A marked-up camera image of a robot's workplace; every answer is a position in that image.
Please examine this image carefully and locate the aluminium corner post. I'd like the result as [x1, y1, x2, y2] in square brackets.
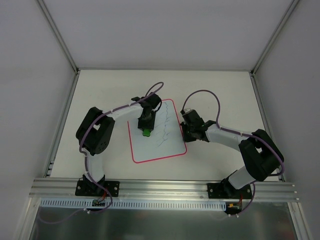
[36, 0, 81, 78]
[249, 0, 301, 101]

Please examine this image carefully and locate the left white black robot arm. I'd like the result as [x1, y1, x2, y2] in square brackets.
[75, 93, 162, 196]

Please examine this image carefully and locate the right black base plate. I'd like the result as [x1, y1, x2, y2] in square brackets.
[206, 183, 253, 200]

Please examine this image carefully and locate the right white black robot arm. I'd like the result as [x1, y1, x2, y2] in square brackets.
[180, 109, 284, 199]

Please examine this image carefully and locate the purple cable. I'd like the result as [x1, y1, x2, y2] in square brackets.
[183, 89, 286, 218]
[36, 81, 165, 223]

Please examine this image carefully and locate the green whiteboard eraser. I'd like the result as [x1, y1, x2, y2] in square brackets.
[142, 128, 152, 137]

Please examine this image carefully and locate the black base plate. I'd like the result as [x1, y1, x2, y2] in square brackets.
[74, 180, 120, 197]
[206, 183, 253, 200]

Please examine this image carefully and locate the pink framed whiteboard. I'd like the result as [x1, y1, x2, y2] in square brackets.
[127, 99, 187, 164]

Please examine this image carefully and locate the white slotted cable duct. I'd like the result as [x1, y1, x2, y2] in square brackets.
[39, 198, 227, 212]

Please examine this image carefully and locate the left aluminium corner post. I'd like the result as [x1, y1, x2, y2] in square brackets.
[36, 0, 81, 78]

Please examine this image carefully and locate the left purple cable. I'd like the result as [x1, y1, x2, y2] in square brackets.
[36, 81, 165, 223]

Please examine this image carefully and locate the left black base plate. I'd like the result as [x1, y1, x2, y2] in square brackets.
[74, 180, 120, 197]

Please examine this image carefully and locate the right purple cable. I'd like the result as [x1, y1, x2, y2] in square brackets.
[183, 89, 286, 218]

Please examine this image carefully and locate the aluminium front rail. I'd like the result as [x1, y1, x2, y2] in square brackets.
[28, 177, 301, 203]

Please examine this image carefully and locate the right aluminium corner post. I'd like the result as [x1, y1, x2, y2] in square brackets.
[249, 0, 301, 101]

